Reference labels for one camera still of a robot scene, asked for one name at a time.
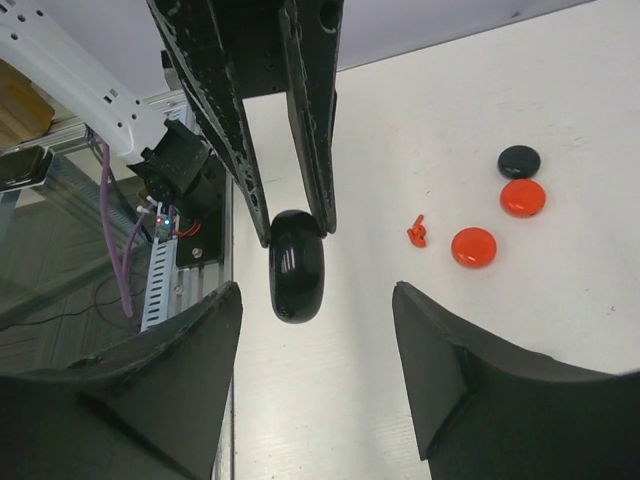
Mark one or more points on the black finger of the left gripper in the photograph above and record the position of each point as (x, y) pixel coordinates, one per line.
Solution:
(191, 35)
(310, 33)

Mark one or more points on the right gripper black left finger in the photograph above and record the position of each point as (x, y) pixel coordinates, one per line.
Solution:
(150, 407)

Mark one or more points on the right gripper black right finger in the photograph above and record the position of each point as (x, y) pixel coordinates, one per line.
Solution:
(485, 408)

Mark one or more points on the orange charging case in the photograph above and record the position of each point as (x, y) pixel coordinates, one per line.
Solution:
(523, 198)
(473, 247)

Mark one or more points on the black earbud charging case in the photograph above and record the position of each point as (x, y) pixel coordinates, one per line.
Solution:
(296, 267)

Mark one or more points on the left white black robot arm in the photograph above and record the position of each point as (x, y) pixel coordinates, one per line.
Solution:
(173, 162)

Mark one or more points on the orange earbud near left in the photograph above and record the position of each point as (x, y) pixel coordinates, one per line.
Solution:
(417, 233)

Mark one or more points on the white slotted cable duct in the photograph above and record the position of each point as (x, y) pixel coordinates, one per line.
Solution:
(157, 293)

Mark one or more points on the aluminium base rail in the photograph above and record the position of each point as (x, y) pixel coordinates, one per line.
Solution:
(199, 242)

